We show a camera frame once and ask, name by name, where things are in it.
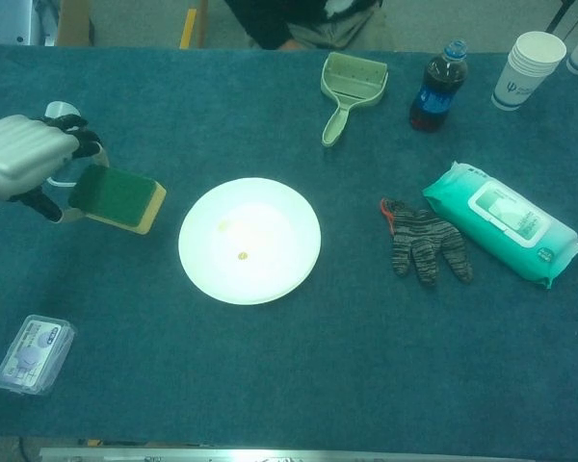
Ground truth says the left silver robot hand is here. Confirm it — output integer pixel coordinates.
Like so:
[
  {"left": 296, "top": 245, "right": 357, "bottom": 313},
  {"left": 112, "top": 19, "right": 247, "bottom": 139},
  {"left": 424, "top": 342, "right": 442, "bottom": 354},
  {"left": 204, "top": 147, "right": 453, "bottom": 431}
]
[{"left": 0, "top": 113, "right": 111, "bottom": 225}]

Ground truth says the green yellow sponge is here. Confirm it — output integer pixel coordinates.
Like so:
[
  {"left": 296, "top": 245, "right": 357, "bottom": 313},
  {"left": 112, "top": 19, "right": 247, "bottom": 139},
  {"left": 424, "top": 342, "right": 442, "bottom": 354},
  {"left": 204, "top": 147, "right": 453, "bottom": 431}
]
[{"left": 67, "top": 164, "right": 168, "bottom": 237}]

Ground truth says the white round plate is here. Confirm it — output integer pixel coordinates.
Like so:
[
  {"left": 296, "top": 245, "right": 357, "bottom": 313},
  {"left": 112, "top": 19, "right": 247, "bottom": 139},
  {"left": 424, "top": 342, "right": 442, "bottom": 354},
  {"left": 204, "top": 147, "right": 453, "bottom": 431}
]
[{"left": 178, "top": 177, "right": 323, "bottom": 306}]

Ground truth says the clear plastic box pink label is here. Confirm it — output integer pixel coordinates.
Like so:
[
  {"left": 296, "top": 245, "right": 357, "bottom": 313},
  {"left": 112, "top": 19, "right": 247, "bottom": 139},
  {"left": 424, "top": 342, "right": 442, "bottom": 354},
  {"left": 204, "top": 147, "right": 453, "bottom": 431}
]
[{"left": 0, "top": 314, "right": 76, "bottom": 398}]

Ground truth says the person in dark clothes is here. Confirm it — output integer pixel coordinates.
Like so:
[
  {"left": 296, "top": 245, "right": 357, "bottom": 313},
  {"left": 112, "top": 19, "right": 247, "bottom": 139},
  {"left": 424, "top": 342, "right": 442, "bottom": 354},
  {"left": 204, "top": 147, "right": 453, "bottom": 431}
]
[{"left": 223, "top": 0, "right": 384, "bottom": 52}]

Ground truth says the light green dustpan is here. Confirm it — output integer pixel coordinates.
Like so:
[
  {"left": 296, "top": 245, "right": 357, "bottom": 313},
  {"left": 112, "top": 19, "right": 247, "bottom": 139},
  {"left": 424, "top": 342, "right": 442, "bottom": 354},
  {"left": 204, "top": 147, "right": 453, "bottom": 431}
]
[{"left": 320, "top": 51, "right": 389, "bottom": 147}]

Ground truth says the grey striped work glove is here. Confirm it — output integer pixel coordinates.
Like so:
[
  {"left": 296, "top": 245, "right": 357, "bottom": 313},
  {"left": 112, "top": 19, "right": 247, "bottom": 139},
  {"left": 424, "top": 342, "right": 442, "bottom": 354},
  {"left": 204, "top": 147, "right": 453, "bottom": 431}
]
[{"left": 380, "top": 196, "right": 475, "bottom": 288}]

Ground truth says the cola bottle blue label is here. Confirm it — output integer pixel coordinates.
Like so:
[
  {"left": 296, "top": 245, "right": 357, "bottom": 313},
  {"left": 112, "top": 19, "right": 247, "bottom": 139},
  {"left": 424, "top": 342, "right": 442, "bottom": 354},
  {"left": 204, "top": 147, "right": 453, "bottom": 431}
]
[{"left": 408, "top": 39, "right": 470, "bottom": 133}]

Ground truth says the green wet wipes pack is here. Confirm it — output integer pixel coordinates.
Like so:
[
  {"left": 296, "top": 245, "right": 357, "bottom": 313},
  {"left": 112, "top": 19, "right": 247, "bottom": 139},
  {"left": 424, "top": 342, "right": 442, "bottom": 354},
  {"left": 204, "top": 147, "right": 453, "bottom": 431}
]
[{"left": 421, "top": 160, "right": 578, "bottom": 292}]

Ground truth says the white paper cup stack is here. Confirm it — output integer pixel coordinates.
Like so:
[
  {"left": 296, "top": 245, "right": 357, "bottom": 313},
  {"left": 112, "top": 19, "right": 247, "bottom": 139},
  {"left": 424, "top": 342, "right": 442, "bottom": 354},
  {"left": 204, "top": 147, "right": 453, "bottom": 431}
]
[{"left": 490, "top": 31, "right": 568, "bottom": 113}]

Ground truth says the aluminium frame rail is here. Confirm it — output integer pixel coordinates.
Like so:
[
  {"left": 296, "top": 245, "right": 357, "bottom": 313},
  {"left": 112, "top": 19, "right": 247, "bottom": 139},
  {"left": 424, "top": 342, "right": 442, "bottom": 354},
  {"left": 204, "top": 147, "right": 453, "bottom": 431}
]
[{"left": 38, "top": 447, "right": 415, "bottom": 462}]

